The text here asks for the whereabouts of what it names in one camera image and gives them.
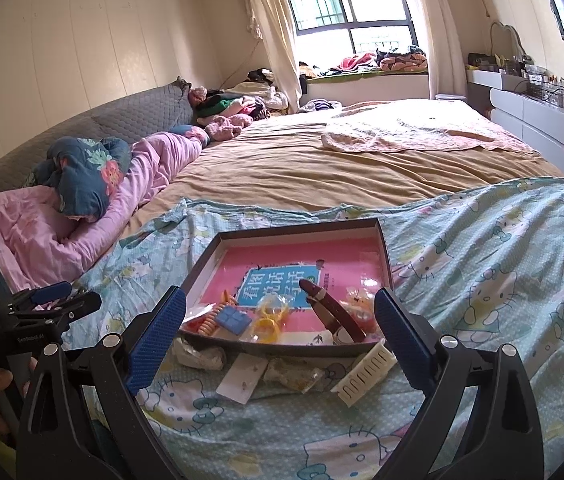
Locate dark floral pillow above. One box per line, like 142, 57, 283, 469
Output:
24, 136, 133, 221

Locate brown bedsheet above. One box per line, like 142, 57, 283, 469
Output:
127, 100, 564, 236

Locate vanity mirror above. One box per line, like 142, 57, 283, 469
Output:
489, 21, 523, 61

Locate small clear plastic bag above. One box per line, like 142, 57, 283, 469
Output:
264, 360, 325, 393
339, 287, 378, 321

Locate white plastic comb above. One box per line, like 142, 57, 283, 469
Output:
331, 340, 397, 405

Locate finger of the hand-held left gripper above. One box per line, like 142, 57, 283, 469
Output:
9, 281, 73, 311
12, 292, 103, 328

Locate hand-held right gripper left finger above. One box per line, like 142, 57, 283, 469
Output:
16, 286, 188, 480

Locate cat printed blanket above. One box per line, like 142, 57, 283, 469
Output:
57, 177, 564, 480

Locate pink quilt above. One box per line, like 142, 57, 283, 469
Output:
0, 127, 210, 293

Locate pile of clothes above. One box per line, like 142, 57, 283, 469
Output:
189, 67, 288, 126

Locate beige quilted small blanket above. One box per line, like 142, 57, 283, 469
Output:
322, 117, 535, 153

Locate long clear bag with card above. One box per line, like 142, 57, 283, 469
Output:
216, 352, 270, 403

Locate yellow plastic bracelet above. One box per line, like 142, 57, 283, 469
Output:
252, 314, 284, 343

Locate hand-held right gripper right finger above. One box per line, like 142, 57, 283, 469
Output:
373, 287, 545, 480

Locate shallow cardboard box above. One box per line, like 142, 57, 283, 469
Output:
178, 218, 397, 358

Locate window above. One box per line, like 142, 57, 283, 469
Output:
277, 0, 418, 56

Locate cream curtain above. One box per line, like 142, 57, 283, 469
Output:
407, 0, 468, 101
239, 0, 303, 113

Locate clothes on window sill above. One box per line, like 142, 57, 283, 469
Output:
299, 46, 428, 78

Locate pink picture book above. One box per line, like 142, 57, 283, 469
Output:
197, 242, 388, 346

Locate white grey dressing table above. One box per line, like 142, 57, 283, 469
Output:
466, 67, 564, 178

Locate blue square hair clip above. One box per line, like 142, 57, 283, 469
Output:
213, 306, 253, 336

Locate clear bag with yellow clip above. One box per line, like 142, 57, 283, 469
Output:
257, 294, 294, 317

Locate orange spiral hair tie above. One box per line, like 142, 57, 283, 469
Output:
198, 292, 238, 338

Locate grey quilted headboard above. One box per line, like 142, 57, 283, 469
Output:
0, 80, 198, 221

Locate row of cosmetics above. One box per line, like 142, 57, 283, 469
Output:
467, 52, 564, 108

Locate pink plush toy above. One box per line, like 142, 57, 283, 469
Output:
205, 114, 254, 141

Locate brown strap wristwatch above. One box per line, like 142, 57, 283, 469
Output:
299, 280, 368, 346

